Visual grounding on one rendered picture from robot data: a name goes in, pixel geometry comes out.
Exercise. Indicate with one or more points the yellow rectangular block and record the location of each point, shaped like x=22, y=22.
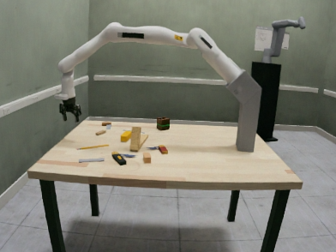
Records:
x=125, y=137

